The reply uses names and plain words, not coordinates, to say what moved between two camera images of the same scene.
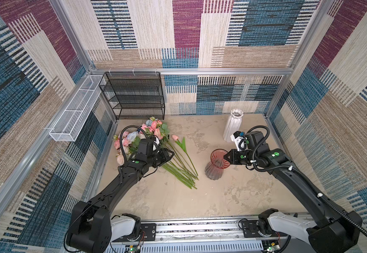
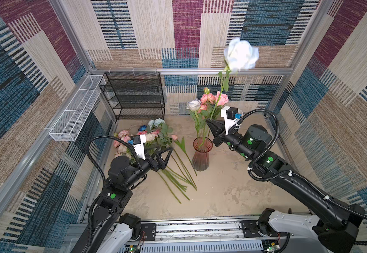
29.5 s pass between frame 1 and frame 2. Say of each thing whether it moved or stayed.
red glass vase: moved
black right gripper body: moved
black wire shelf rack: stayed
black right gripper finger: moved
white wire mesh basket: stayed
